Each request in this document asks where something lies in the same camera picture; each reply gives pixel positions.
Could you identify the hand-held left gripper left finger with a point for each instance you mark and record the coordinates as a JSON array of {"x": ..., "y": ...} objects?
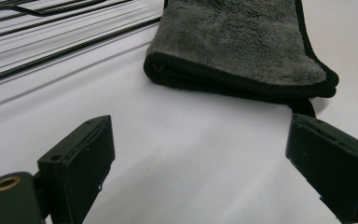
[{"x": 77, "y": 165}]

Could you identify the grey towel with black trim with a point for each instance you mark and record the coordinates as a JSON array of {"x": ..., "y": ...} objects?
[{"x": 236, "y": 46}]

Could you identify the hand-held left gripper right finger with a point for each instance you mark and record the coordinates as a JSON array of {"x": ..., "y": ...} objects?
[{"x": 329, "y": 165}]

